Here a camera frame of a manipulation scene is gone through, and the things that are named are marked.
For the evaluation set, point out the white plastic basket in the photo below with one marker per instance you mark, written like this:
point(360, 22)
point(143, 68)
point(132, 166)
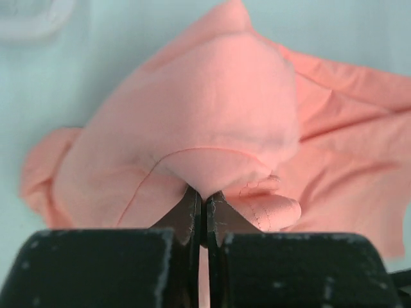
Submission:
point(23, 21)

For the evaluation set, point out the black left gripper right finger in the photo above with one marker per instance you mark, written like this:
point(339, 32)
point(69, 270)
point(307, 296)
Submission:
point(250, 268)

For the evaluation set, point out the salmon pink polo shirt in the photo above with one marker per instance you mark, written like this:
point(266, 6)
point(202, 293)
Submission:
point(296, 143)

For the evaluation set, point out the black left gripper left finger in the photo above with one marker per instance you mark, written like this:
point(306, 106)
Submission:
point(153, 267)

